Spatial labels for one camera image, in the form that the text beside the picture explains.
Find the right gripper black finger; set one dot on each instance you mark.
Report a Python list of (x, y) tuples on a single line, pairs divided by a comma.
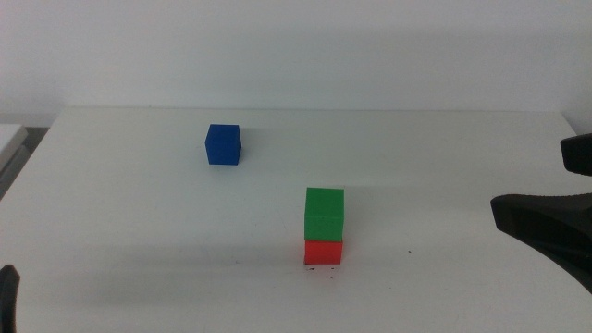
[(555, 226), (578, 155)]

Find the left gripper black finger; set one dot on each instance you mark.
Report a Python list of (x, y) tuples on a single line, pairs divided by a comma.
[(8, 300)]

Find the green cube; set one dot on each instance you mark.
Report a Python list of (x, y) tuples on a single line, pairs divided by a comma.
[(324, 215)]

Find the red cube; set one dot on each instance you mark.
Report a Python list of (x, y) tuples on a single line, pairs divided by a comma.
[(324, 253)]

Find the blue cube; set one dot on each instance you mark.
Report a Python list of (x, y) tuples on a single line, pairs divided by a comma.
[(223, 145)]

